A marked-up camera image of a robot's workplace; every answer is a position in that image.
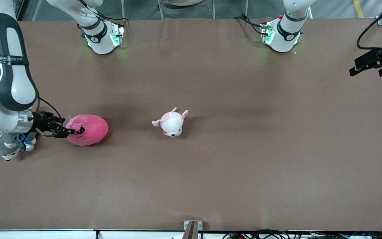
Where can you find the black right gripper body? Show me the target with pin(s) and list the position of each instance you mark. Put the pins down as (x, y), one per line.
(40, 121)

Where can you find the round hot pink plush toy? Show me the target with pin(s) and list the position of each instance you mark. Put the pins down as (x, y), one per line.
(90, 131)

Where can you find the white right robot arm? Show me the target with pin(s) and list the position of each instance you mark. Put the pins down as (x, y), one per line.
(12, 89)

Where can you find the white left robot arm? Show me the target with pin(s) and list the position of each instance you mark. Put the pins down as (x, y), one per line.
(287, 33)

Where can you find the grey husky plush toy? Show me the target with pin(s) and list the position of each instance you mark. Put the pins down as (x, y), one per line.
(2, 147)

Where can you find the light pink plush pig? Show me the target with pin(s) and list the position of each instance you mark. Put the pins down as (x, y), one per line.
(171, 123)

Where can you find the brown table cover sheet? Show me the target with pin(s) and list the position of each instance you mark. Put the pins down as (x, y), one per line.
(191, 182)

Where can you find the grey metal edge bracket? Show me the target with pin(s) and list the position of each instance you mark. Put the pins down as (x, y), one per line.
(192, 227)

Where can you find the metal chair frame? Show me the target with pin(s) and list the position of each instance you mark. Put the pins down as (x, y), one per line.
(186, 2)

